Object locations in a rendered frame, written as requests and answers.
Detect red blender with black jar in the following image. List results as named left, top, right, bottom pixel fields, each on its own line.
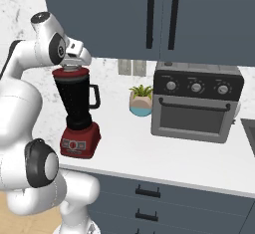
left=51, top=66, right=103, bottom=160

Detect silver toaster oven knob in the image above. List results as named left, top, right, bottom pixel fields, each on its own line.
left=217, top=84, right=230, bottom=96
left=165, top=81, right=177, bottom=92
left=190, top=82, right=202, bottom=94

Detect black drawer handle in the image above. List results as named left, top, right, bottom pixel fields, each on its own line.
left=134, top=208, right=159, bottom=223
left=134, top=184, right=162, bottom=199
left=134, top=228, right=157, bottom=234

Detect grey toaster oven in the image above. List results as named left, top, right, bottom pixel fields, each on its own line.
left=150, top=61, right=245, bottom=145

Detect green plant in pot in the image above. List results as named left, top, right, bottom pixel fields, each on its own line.
left=128, top=84, right=154, bottom=117

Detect dark blue base cupboard door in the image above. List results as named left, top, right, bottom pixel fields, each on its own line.
left=239, top=201, right=255, bottom=234

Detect grey wall outlet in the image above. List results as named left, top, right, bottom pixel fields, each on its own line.
left=132, top=59, right=147, bottom=78
left=118, top=59, right=133, bottom=77

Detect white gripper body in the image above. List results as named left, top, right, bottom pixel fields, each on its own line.
left=64, top=44, right=93, bottom=67

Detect dark blue drawer front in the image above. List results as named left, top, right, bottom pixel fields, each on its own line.
left=90, top=172, right=255, bottom=218
left=87, top=191, right=248, bottom=234

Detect black toaster oven handle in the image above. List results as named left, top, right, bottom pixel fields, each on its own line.
left=157, top=97, right=232, bottom=114

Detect grey round blender lid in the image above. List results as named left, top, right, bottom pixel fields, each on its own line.
left=60, top=63, right=83, bottom=74

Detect black cupboard handle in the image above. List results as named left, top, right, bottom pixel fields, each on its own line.
left=167, top=0, right=181, bottom=51
left=145, top=0, right=156, bottom=50

